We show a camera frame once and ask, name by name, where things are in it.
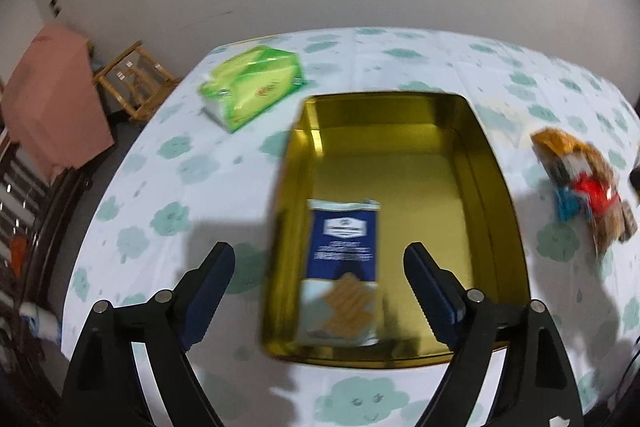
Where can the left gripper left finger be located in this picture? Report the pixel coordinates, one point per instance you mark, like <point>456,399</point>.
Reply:
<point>102,386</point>

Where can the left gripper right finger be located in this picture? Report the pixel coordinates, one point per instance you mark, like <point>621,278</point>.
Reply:
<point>536,387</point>

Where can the red snack packet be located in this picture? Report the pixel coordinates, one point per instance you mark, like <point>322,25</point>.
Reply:
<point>598,196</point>

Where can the blue cracker packet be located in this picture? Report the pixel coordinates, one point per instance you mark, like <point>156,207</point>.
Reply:
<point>339,287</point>

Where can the orange snack packet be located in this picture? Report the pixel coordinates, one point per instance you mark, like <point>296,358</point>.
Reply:
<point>569,161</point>

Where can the small blue candy packet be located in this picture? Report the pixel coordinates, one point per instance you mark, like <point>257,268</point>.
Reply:
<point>569,203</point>

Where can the dark wooden bench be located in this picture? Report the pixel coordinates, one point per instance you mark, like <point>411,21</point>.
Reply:
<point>34,217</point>

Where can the gold and red toffee tin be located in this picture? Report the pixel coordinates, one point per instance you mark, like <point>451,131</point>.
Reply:
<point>425,159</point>

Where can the pink cloth cover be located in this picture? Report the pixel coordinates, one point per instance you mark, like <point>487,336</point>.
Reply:
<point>51,107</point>

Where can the small bamboo chair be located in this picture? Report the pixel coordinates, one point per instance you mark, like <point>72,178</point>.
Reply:
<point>138,82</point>

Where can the green tissue pack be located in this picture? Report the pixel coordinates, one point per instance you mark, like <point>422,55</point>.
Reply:
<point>247,84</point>

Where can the black wall switch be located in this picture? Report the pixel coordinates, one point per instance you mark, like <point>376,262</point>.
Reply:
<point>54,8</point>

